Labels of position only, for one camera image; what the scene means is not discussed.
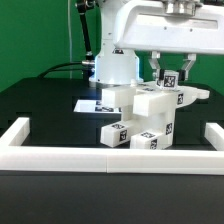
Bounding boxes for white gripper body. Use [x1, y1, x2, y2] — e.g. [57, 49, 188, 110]
[113, 0, 224, 55]

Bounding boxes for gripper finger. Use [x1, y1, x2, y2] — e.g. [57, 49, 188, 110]
[149, 51, 164, 82]
[178, 53, 196, 81]

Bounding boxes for white chair back part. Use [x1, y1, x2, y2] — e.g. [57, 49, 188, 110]
[102, 81, 210, 117]

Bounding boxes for white chair seat part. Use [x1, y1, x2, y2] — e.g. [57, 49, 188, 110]
[120, 106, 175, 136]

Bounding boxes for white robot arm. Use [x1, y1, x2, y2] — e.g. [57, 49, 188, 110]
[89, 0, 224, 86]

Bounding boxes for black pole with clamp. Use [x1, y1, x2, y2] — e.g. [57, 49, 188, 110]
[74, 0, 98, 68]

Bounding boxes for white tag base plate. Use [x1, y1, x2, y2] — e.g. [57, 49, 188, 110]
[74, 100, 121, 114]

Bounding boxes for black cable bundle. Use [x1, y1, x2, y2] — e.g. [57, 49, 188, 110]
[37, 61, 91, 79]

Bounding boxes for white U-shaped frame fence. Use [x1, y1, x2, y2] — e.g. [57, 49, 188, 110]
[0, 117, 224, 175]

